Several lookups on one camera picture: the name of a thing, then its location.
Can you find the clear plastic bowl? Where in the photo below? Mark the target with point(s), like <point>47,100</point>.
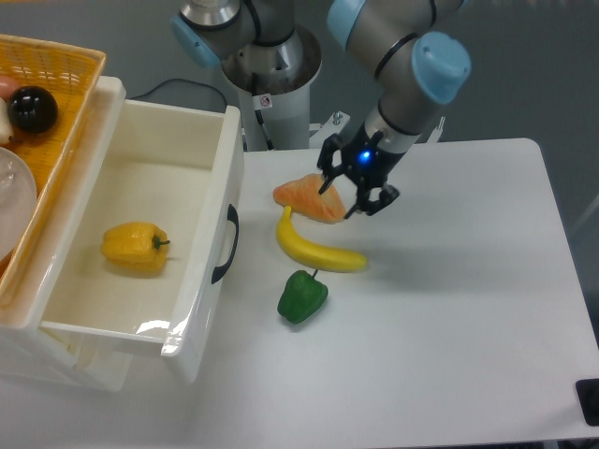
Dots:
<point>18,200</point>

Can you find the black glossy ball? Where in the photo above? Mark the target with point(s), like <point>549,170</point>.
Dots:
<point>32,109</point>

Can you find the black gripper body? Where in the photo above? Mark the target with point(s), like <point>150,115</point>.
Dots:
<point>365,163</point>

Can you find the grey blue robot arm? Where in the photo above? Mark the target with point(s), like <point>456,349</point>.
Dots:
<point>420,69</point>

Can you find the white drawer cabinet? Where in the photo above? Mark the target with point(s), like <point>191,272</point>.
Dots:
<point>27,350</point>

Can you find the yellow banana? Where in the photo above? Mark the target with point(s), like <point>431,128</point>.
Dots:
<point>312,254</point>

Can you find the black corner object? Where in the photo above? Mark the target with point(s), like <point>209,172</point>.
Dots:
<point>588,396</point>

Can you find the orange croissant bread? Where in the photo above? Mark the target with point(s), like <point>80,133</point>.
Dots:
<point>303,197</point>

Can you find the yellow woven basket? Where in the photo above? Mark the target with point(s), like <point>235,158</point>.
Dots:
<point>59,80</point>

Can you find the green bell pepper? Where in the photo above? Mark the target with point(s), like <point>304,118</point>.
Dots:
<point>302,297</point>

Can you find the yellow bell pepper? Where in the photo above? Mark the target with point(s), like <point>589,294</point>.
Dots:
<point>137,246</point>

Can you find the white drawer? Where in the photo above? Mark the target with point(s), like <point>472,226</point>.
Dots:
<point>179,169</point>

